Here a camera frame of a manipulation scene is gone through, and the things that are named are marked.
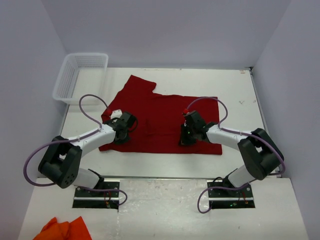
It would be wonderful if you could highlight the white plastic basket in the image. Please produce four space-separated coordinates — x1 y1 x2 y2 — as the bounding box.
52 52 109 105

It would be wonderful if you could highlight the orange cloth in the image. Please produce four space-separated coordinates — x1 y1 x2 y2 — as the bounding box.
33 216 92 240

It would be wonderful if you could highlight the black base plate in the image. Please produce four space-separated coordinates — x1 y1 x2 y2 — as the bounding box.
208 184 256 210
72 187 120 210

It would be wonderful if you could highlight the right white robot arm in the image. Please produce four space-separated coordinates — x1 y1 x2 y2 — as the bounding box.
179 110 285 197

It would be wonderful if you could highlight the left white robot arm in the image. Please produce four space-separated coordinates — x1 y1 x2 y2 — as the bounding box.
38 110 138 197

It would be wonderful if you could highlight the red t shirt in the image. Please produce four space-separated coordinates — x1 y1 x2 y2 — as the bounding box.
99 75 223 155

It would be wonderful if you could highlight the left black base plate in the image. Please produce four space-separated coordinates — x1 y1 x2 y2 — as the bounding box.
72 187 120 210

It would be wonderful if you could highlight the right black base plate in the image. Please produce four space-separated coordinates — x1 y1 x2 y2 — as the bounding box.
208 184 256 210

